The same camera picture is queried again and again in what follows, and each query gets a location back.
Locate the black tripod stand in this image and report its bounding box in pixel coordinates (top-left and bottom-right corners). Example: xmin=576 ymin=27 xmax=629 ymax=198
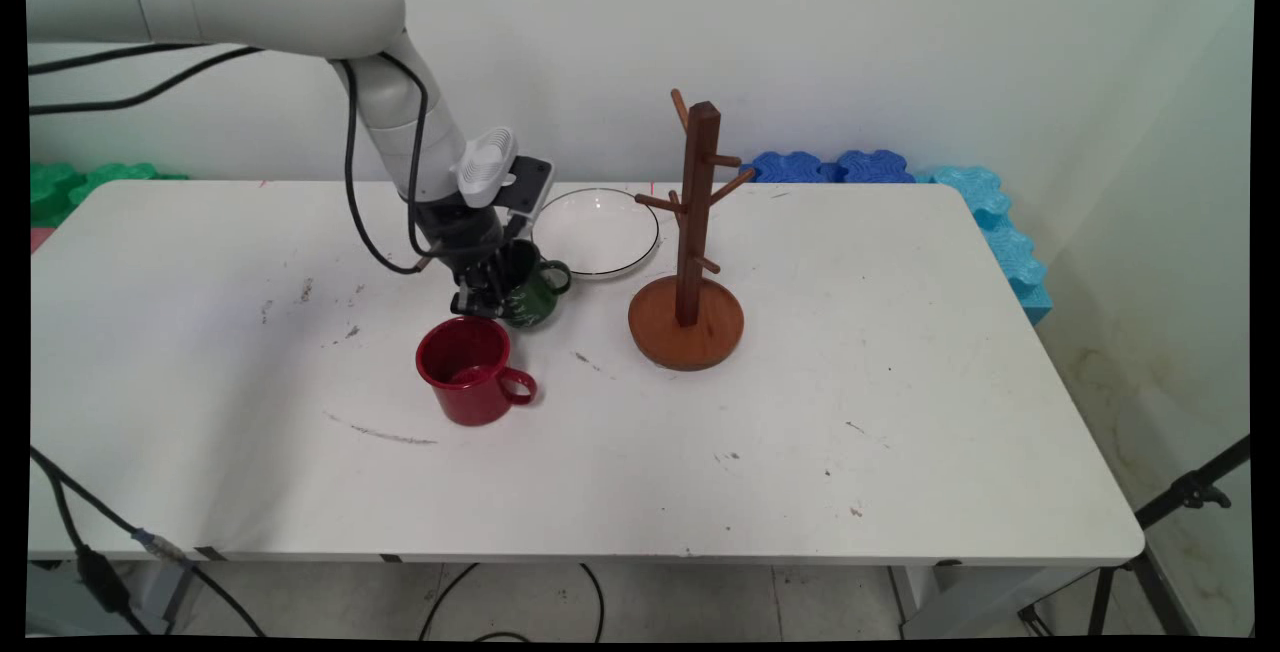
xmin=1017 ymin=433 xmax=1252 ymax=638

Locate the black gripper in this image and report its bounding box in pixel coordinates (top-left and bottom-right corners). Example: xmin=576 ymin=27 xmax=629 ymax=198
xmin=412 ymin=200 xmax=523 ymax=322

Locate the black cable with connector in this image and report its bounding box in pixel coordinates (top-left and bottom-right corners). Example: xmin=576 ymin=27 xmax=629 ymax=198
xmin=30 ymin=446 xmax=268 ymax=638

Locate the green enamel mug white print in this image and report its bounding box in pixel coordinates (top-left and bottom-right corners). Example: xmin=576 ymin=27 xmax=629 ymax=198
xmin=496 ymin=238 xmax=574 ymax=330

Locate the black floor cable loop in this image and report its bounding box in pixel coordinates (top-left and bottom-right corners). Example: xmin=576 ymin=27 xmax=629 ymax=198
xmin=417 ymin=561 xmax=606 ymax=644

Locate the dark blue foam mat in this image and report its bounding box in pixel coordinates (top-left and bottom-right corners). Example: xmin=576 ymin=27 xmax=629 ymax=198
xmin=739 ymin=149 xmax=917 ymax=186

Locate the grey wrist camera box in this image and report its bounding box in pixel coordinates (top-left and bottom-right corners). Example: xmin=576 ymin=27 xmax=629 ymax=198
xmin=499 ymin=154 xmax=555 ymax=224

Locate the white plate black rim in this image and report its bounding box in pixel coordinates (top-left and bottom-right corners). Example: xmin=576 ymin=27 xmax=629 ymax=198
xmin=529 ymin=187 xmax=662 ymax=282

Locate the brown wooden mug tree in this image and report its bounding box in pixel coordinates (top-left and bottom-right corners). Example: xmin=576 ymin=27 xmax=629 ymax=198
xmin=627 ymin=88 xmax=758 ymax=374

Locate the light blue foam mat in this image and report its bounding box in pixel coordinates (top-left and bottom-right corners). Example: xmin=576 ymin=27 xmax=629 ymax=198
xmin=911 ymin=165 xmax=1054 ymax=327

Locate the green foam mat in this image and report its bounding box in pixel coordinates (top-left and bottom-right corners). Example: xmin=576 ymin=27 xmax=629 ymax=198
xmin=30 ymin=162 xmax=190 ymax=230

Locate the red enamel mug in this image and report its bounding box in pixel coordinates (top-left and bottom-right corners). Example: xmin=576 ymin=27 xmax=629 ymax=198
xmin=415 ymin=314 xmax=540 ymax=428

